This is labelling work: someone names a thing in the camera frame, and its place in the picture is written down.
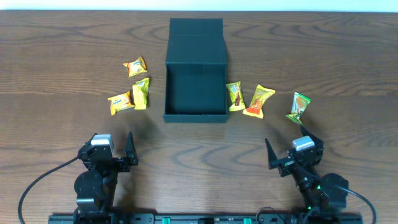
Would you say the green Apollo snack packet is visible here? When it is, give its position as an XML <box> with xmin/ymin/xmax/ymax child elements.
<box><xmin>286</xmin><ymin>92</ymin><xmax>311</xmax><ymax>125</ymax></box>

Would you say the yellow chocolate snack packet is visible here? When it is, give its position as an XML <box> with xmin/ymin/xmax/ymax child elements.
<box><xmin>226</xmin><ymin>81</ymin><xmax>246</xmax><ymax>111</ymax></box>

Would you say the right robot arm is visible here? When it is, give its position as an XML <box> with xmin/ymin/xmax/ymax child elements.
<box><xmin>265</xmin><ymin>126</ymin><xmax>349</xmax><ymax>213</ymax></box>

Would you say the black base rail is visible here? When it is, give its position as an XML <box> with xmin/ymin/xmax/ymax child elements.
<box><xmin>48</xmin><ymin>213</ymin><xmax>363</xmax><ymax>224</ymax></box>

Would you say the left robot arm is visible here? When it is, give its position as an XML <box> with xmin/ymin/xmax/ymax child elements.
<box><xmin>73</xmin><ymin>133</ymin><xmax>139</xmax><ymax>223</ymax></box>

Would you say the orange lemond snack, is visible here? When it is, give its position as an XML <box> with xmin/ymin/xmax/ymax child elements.
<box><xmin>123</xmin><ymin>56</ymin><xmax>148</xmax><ymax>78</ymax></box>
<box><xmin>108</xmin><ymin>91</ymin><xmax>135</xmax><ymax>116</ymax></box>

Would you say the orange Lemond snack, far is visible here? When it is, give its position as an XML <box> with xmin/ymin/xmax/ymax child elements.
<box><xmin>123</xmin><ymin>56</ymin><xmax>148</xmax><ymax>78</ymax></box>

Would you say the dark green open box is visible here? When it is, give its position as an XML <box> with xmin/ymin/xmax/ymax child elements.
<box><xmin>164</xmin><ymin>18</ymin><xmax>228</xmax><ymax>123</ymax></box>

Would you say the orange Lemond snack, near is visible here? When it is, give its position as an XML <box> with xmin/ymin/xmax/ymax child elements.
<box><xmin>108</xmin><ymin>91</ymin><xmax>135</xmax><ymax>116</ymax></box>

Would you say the yellow peanut butter snack packet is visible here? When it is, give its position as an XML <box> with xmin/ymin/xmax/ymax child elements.
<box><xmin>243</xmin><ymin>85</ymin><xmax>275</xmax><ymax>119</ymax></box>

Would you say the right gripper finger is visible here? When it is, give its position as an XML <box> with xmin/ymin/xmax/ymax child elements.
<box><xmin>300</xmin><ymin>126</ymin><xmax>323</xmax><ymax>146</ymax></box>
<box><xmin>265</xmin><ymin>138</ymin><xmax>283</xmax><ymax>170</ymax></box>

